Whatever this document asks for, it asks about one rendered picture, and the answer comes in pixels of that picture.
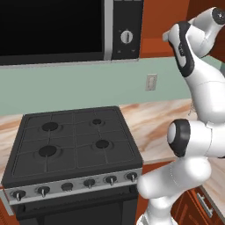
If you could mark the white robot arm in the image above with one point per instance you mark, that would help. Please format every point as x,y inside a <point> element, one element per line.
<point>202,88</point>

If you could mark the black gas stove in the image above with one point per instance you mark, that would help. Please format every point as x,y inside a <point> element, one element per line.
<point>73,146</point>

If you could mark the black stove knob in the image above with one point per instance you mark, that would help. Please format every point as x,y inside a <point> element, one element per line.
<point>18,195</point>
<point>131,176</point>
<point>89,183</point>
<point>67,186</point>
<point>111,180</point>
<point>43,191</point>

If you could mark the black microwave oven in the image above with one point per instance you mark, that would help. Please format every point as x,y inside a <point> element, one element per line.
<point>73,29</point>

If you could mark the red wooden drawer front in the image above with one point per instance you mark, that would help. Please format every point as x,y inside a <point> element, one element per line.
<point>202,209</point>

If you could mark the grey wall socket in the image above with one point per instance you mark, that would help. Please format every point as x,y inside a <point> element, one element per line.
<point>151,82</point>

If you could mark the red wooden wall cabinet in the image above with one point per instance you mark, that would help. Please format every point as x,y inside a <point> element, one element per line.
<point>167,26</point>

